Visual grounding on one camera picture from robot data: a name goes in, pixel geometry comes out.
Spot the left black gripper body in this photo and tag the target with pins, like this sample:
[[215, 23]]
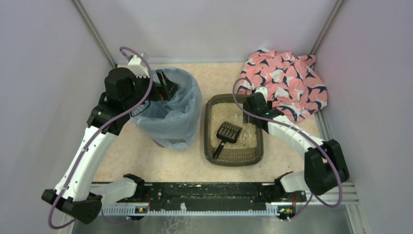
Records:
[[162, 87]]

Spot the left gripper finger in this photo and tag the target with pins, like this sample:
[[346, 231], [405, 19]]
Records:
[[162, 78], [172, 88]]

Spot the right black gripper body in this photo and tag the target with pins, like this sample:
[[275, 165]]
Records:
[[250, 107]]

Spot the black litter scoop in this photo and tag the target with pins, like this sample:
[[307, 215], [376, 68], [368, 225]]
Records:
[[227, 133]]

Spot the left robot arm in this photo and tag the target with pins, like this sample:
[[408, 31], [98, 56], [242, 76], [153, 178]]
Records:
[[124, 92]]

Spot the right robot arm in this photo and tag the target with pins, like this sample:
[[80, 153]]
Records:
[[324, 163]]

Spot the brown litter box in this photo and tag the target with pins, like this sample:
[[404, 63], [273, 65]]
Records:
[[248, 150]]

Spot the blue-lined trash bin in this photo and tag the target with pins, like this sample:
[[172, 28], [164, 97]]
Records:
[[172, 124]]

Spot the pink patterned cloth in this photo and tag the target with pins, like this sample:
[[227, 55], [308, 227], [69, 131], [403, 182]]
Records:
[[293, 86]]

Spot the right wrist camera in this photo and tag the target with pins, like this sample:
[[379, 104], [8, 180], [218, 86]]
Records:
[[262, 90]]

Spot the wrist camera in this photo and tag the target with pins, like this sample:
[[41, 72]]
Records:
[[137, 66], [262, 90]]

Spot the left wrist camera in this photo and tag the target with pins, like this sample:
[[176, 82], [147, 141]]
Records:
[[137, 66]]

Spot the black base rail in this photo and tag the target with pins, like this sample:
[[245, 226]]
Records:
[[215, 199]]

